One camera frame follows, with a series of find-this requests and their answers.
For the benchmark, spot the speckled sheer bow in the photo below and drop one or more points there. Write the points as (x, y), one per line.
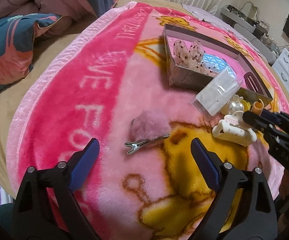
(191, 57)

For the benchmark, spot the pearl butterfly hair clip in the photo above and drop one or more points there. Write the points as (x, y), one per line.
(233, 105)

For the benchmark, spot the lavender sheet on bed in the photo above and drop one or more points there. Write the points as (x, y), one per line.
(203, 15)

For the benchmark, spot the pink pompom hair clip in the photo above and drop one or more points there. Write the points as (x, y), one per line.
(148, 128)

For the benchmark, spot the yellow item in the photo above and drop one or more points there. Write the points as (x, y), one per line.
(246, 105)

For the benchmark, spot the white claw hair clip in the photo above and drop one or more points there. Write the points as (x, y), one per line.
(232, 128)

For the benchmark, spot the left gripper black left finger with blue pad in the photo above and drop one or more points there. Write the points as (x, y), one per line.
(45, 206)

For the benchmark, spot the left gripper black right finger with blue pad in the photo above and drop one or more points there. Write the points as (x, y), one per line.
(243, 207)

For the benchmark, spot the clear plastic packet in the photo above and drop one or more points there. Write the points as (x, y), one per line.
(213, 97)

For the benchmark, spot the shallow cardboard tray box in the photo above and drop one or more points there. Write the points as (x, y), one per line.
(188, 79)

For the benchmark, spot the grey cluttered desk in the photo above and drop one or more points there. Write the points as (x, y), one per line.
(247, 30)

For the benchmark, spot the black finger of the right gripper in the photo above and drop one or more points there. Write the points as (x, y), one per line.
(275, 129)

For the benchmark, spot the pink bear fleece blanket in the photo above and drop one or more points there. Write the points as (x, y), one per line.
(115, 69)

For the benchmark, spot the floral navy pink duvet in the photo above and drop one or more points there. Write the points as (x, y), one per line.
(22, 21)

